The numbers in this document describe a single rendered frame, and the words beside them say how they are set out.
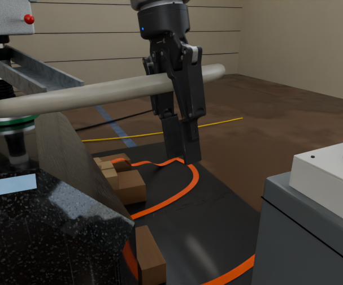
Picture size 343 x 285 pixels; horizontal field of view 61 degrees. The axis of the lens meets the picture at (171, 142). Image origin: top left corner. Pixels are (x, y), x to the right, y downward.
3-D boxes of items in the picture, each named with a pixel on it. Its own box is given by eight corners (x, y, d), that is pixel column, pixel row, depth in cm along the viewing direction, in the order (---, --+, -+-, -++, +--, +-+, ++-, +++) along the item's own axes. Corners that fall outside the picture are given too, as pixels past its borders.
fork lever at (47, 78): (-55, 50, 112) (-58, 37, 110) (-1, 47, 125) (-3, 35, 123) (30, 108, 74) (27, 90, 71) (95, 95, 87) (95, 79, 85)
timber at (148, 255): (166, 282, 140) (166, 263, 135) (142, 290, 136) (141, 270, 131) (147, 241, 166) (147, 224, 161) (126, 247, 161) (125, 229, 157)
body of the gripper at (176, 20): (199, -1, 41) (207, 67, 44) (168, 13, 48) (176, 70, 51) (154, 0, 38) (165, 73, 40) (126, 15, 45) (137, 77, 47)
